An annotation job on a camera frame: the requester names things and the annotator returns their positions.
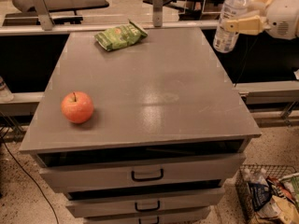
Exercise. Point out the grey drawer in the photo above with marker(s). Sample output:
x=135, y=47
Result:
x=166, y=217
x=145, y=203
x=128, y=174

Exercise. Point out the tan snack bag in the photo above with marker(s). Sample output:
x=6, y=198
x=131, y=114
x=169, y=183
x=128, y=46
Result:
x=281, y=209

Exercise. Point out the green snack bag in basket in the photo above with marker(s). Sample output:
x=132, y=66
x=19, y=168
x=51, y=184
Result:
x=291, y=183

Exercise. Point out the red snack bag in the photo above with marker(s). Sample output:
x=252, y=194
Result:
x=278, y=189

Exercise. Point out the grey drawer cabinet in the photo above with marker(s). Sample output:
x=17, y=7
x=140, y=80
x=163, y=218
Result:
x=165, y=97

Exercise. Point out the small bottle in basket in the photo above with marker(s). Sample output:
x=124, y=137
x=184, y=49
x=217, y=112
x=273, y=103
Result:
x=258, y=177

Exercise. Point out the wire basket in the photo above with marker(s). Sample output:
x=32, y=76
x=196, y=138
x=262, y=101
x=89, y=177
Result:
x=242, y=188

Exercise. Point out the bottom grey drawer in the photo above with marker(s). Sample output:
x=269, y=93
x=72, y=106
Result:
x=166, y=217

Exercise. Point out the middle grey drawer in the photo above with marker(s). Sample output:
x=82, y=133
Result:
x=145, y=203

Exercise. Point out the top grey drawer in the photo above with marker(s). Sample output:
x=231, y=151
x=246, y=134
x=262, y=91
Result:
x=128, y=174

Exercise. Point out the red apple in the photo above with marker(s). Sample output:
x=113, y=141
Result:
x=77, y=107

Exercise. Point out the grey metal bracket left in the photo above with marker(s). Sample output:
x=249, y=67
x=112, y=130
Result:
x=34, y=15

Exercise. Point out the green jalapeno chip bag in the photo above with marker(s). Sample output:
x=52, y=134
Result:
x=121, y=37

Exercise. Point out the clear plastic water bottle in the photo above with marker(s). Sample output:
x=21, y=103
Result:
x=225, y=40

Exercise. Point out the dark blue snack bag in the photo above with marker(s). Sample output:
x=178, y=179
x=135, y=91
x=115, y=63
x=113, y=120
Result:
x=260, y=195

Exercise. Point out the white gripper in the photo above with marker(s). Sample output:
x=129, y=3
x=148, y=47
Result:
x=282, y=15

